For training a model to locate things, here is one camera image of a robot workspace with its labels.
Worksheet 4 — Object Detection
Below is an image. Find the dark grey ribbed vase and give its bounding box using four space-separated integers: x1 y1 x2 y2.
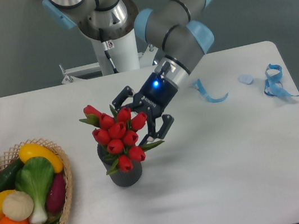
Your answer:
97 144 142 187

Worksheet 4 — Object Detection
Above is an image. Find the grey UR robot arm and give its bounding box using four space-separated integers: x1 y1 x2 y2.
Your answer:
42 0 214 143

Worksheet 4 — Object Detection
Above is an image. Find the white garlic bulb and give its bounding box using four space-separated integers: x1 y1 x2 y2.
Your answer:
2 191 34 222

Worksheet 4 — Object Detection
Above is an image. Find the red tulip bouquet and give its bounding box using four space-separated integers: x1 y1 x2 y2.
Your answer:
80 104 164 175

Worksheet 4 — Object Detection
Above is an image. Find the dark green cucumber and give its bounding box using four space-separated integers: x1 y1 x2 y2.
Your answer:
0 158 24 193

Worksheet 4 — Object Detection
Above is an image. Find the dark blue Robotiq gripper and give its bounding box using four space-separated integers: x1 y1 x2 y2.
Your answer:
112 73 178 145

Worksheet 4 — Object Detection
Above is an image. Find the purple sweet potato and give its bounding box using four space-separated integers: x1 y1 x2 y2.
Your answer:
46 173 66 213

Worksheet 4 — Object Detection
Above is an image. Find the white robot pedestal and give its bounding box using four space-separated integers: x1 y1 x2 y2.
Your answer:
59 30 160 84

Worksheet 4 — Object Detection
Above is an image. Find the light blue ribbon strip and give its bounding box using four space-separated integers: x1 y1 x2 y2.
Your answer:
191 79 229 103

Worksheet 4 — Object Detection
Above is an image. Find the green bok choy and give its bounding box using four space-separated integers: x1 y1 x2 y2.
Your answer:
15 157 55 224

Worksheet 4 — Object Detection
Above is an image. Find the crumpled blue ribbon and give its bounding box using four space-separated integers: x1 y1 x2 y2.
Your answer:
264 64 299 98

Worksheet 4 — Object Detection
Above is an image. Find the light blue round cap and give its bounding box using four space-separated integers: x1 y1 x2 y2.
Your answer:
238 74 253 85

